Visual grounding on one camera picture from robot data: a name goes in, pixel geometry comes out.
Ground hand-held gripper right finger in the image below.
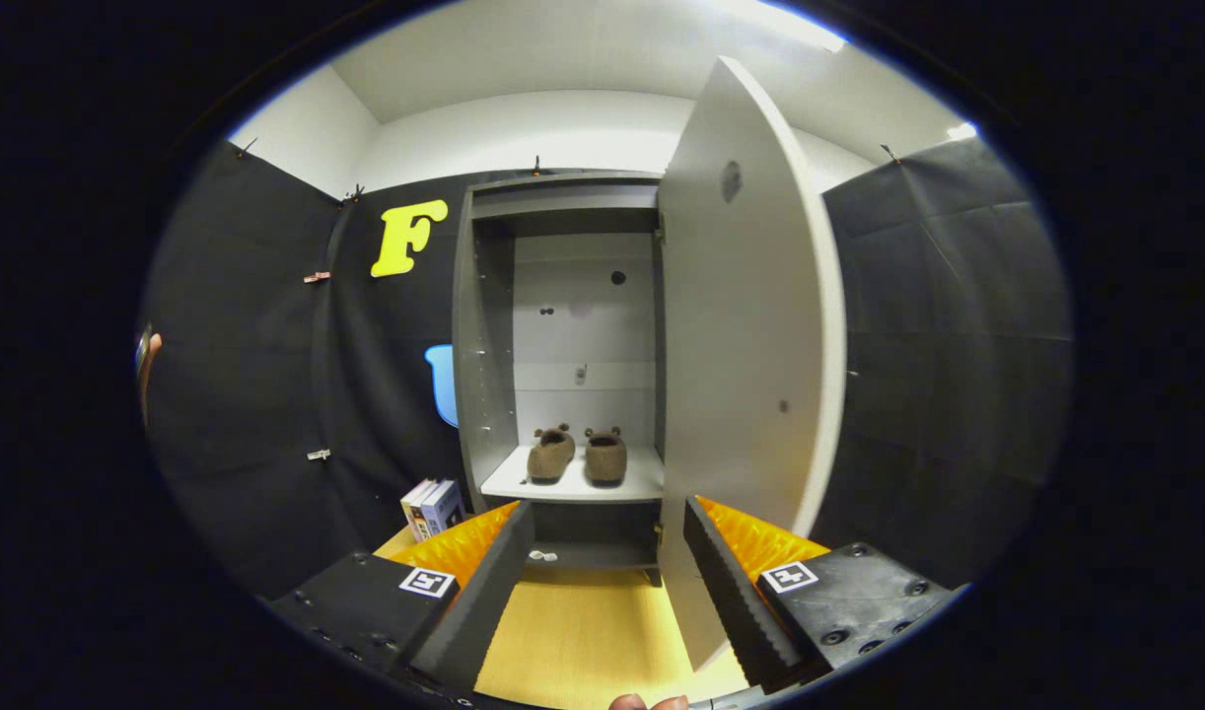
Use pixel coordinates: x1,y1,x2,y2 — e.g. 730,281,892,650
682,496,958,693

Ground beige shoe cabinet door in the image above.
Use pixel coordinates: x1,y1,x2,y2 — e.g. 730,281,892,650
655,56,848,674

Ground blue paperback book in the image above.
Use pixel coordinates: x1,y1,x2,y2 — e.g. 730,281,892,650
423,480,465,538

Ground black backdrop cloth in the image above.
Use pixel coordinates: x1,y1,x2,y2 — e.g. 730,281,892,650
139,138,1072,603

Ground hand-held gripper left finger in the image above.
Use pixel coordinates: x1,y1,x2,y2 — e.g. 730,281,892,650
267,499,534,696

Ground brown fuzzy shoe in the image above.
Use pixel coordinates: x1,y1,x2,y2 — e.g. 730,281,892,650
526,424,577,484
583,426,629,487

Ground grey shoe cabinet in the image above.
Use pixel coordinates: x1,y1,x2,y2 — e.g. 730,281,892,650
452,170,668,589

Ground white paperback book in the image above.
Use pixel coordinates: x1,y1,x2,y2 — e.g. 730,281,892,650
401,479,434,538
413,481,446,541

